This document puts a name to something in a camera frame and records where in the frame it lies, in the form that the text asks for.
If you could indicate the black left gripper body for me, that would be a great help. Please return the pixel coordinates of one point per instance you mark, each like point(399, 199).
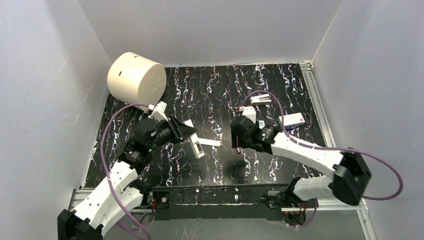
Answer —
point(178, 129)

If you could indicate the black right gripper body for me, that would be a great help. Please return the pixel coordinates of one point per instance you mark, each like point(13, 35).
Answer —
point(240, 131)

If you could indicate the white remote with black end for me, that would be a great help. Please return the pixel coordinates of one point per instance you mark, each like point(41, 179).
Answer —
point(196, 146)

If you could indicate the white remote control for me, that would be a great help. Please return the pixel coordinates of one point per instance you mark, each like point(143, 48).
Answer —
point(209, 142)

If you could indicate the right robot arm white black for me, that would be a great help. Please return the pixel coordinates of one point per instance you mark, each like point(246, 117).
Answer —
point(345, 175)

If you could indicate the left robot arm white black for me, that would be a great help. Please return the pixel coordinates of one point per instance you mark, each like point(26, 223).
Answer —
point(121, 190)

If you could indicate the small white charger device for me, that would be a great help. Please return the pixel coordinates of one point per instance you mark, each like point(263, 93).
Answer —
point(263, 99)

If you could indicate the white box with red labels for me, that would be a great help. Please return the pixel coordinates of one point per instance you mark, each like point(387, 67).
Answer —
point(291, 120)

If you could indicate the large white cylinder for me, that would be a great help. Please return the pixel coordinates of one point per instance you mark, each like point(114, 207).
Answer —
point(134, 79)

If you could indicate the black base bar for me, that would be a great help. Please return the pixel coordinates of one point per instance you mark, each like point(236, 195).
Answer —
point(241, 201)

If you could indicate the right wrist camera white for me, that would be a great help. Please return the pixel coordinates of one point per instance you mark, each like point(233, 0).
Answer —
point(249, 112)

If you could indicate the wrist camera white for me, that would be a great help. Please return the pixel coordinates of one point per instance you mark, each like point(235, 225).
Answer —
point(157, 112)
point(249, 112)

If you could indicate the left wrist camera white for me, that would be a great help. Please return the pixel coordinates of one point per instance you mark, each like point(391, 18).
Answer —
point(157, 112)

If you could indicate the aluminium frame rail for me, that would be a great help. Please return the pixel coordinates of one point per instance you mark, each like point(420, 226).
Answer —
point(362, 209)

